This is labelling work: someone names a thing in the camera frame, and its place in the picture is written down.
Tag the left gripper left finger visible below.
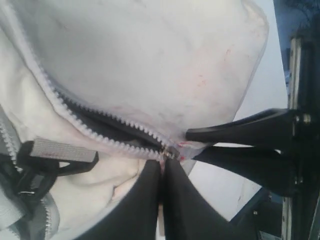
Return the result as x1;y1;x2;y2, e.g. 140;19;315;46
79;160;161;240

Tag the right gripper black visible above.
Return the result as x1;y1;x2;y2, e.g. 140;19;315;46
185;31;320;240

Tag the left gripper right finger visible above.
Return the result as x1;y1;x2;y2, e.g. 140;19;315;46
162;159;255;240

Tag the white canvas backpack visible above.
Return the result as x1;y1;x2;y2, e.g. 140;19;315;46
0;0;269;240

